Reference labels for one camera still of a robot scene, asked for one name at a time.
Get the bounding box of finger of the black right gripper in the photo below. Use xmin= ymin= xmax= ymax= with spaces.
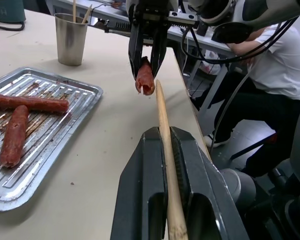
xmin=149 ymin=25 xmax=169 ymax=78
xmin=127 ymin=22 xmax=145 ymax=81

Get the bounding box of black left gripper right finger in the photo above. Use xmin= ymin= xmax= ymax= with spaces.
xmin=170 ymin=126 xmax=250 ymax=240

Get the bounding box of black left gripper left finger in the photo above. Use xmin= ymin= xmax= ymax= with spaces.
xmin=109 ymin=126 xmax=170 ymax=240

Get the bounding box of red sausage with torn end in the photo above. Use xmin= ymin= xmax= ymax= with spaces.
xmin=134 ymin=56 xmax=156 ymax=96

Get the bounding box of long wooden skewer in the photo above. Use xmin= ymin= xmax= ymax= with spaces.
xmin=155 ymin=79 xmax=189 ymax=240

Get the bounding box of stainless steel cup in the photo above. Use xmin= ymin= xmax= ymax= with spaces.
xmin=54 ymin=12 xmax=89 ymax=67

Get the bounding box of ribbed metal baking tray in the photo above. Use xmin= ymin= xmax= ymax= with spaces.
xmin=0 ymin=66 xmax=104 ymax=212

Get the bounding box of long red sausage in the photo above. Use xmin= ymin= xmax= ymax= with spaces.
xmin=0 ymin=92 xmax=70 ymax=113

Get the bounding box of short thick red sausage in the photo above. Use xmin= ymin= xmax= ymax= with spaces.
xmin=0 ymin=104 xmax=30 ymax=169

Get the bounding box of black device on desk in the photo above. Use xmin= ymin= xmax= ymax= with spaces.
xmin=96 ymin=19 xmax=134 ymax=35

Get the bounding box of white plastic bag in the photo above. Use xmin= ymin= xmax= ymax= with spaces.
xmin=199 ymin=49 xmax=227 ymax=76

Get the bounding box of silver robot body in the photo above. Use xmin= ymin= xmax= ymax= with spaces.
xmin=219 ymin=98 xmax=300 ymax=240

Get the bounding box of seated person in white shirt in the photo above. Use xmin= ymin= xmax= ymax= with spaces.
xmin=189 ymin=24 xmax=300 ymax=178

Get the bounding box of teal round container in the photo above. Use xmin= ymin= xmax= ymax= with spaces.
xmin=0 ymin=0 xmax=27 ymax=25

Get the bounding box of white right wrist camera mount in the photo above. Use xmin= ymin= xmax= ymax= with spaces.
xmin=187 ymin=0 xmax=244 ymax=26

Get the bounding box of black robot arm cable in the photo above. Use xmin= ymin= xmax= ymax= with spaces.
xmin=180 ymin=17 xmax=299 ymax=67

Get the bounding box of black cable on table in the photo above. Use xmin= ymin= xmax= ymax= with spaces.
xmin=0 ymin=20 xmax=25 ymax=32

